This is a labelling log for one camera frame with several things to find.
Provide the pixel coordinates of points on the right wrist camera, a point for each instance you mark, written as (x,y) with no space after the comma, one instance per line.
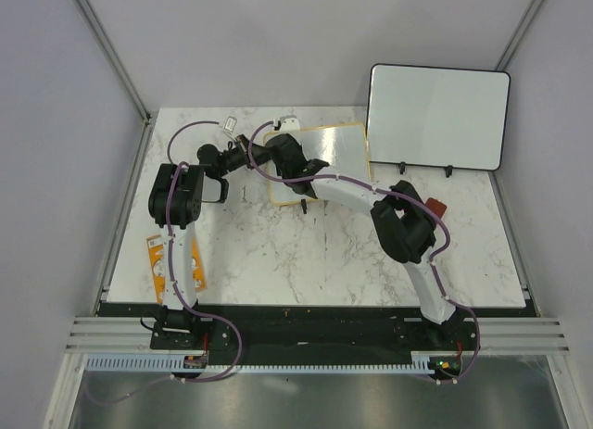
(287,124)

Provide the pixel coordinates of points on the red small box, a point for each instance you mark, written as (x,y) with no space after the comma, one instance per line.
(437,207)

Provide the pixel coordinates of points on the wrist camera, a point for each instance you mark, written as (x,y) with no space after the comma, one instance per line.
(229,125)
(287,124)

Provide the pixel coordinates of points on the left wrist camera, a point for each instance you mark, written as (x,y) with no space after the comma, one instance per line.
(229,125)

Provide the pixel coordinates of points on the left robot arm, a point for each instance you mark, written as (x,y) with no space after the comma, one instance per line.
(174,204)

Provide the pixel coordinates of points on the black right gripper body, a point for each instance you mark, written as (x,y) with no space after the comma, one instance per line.
(298,145)

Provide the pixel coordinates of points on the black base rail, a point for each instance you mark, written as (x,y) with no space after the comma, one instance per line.
(274,334)

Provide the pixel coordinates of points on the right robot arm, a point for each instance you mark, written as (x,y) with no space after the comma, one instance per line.
(404,225)

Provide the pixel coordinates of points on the orange card package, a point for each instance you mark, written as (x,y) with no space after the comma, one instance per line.
(155,251)

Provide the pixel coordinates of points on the black framed whiteboard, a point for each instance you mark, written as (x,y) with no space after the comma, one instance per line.
(437,117)

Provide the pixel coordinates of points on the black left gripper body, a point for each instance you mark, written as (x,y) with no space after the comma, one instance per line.
(233,159)

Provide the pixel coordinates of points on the white cable duct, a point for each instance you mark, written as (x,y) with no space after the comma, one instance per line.
(179,363)

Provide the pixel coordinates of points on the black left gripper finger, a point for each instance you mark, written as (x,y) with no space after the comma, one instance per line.
(257,159)
(250,149)

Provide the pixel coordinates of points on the yellow framed whiteboard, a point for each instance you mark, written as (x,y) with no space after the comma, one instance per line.
(343,146)

